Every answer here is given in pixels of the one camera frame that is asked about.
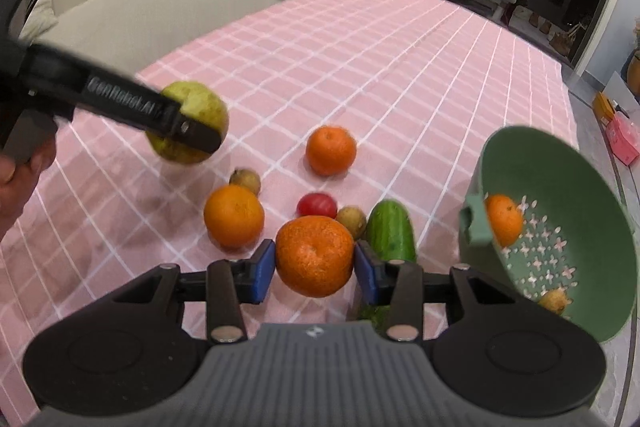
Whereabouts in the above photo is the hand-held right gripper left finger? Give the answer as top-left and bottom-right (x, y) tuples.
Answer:
(112, 239), (277, 343)

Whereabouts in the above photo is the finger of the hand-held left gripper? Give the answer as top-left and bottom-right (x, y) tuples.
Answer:
(145, 99), (223, 156)

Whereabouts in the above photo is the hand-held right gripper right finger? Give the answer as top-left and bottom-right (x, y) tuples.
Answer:
(354, 240), (527, 342)

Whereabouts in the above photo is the yellow-green pear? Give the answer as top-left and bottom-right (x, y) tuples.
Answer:
(146, 81), (230, 165)

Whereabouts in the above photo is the green cucumber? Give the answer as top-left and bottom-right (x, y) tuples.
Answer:
(357, 199), (417, 321)

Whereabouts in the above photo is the orange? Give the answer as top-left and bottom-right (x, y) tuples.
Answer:
(306, 126), (358, 176)
(485, 194), (525, 248)
(275, 216), (355, 298)
(203, 185), (265, 250)

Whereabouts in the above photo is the small brown fruit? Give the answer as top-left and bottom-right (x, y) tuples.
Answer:
(538, 288), (572, 314)
(335, 205), (368, 241)
(229, 168), (262, 196)

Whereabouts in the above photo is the red tomato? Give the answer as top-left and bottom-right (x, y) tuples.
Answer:
(297, 192), (338, 219)

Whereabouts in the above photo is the green colander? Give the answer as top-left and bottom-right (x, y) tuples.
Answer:
(458, 126), (628, 344)

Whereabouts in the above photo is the person's left hand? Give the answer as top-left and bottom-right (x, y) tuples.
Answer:
(0, 138), (57, 238)

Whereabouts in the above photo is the pink checked tablecloth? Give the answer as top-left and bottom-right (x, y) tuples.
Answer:
(0, 0), (581, 427)

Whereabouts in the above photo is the orange box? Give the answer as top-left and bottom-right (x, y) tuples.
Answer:
(592, 92), (619, 126)

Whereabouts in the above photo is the brown shoe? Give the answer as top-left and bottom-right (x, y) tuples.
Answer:
(549, 28), (574, 56)

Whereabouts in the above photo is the orange ball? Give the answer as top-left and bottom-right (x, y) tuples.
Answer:
(626, 49), (640, 96)

